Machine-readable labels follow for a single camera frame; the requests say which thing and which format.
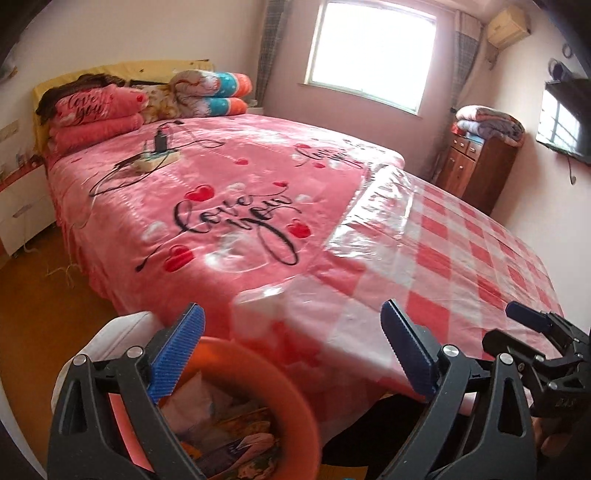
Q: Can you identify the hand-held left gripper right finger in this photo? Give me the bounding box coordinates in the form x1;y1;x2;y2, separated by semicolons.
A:
381;299;539;480

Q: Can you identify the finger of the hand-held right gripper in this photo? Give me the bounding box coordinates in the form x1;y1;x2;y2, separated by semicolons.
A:
505;301;591;352
482;329;570;384

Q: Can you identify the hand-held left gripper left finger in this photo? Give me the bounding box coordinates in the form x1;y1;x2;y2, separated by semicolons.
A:
46;302;206;480

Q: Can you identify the pale blue feather-print packet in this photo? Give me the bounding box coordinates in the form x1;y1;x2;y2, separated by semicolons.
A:
161;371;222;435

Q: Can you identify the orange plastic bin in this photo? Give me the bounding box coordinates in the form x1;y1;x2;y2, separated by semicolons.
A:
104;336;321;480

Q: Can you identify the person's right hand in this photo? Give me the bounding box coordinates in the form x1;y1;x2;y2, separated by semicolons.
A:
531;415;591;459

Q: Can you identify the white rounded object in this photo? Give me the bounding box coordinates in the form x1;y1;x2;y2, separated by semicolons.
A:
51;311;162;416

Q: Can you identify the red checkered plastic tablecloth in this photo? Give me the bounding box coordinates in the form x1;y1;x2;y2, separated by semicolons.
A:
231;166;566;402

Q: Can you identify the brown wooden cabinet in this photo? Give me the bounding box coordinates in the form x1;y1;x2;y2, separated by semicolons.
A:
436;131;520;215

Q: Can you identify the power strip with charger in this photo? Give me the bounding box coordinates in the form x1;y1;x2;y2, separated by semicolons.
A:
88;119;227;199

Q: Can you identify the folded floral quilt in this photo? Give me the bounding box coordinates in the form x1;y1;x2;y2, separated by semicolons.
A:
455;105;526;148

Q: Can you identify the white power strip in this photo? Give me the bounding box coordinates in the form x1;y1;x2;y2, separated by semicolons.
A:
131;148;181;172

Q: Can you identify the pink heart-print bed blanket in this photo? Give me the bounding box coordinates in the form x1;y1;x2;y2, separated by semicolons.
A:
46;113;407;319

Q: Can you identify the white nightstand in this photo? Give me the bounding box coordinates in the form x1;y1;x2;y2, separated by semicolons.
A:
0;157;58;257

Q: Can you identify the bear-print pillow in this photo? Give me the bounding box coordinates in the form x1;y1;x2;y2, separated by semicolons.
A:
139;83;181;125

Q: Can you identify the folded pink blanket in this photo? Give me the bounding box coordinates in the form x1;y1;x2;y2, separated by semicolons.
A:
48;84;149;155

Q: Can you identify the grey checked curtain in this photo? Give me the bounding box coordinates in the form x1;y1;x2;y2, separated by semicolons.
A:
256;0;287;108
431;11;483;183

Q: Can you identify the rolled orange and teal quilt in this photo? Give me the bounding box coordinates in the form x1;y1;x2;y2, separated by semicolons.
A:
168;69;254;118

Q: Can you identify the yellow headboard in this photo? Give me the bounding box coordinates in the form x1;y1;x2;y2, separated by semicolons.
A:
31;59;215;153

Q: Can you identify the brown fuzzy cloth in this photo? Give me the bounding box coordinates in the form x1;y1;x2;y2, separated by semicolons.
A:
37;74;127;121

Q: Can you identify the window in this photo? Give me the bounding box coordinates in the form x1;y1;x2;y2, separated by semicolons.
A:
302;0;438;116

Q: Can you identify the wall-mounted television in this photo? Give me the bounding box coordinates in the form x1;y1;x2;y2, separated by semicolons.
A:
536;78;591;164

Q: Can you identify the round wall fixture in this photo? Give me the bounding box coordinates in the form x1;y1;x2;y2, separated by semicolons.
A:
547;44;575;81

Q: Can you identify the wall air conditioner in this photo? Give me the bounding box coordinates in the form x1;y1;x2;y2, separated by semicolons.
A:
485;7;532;49

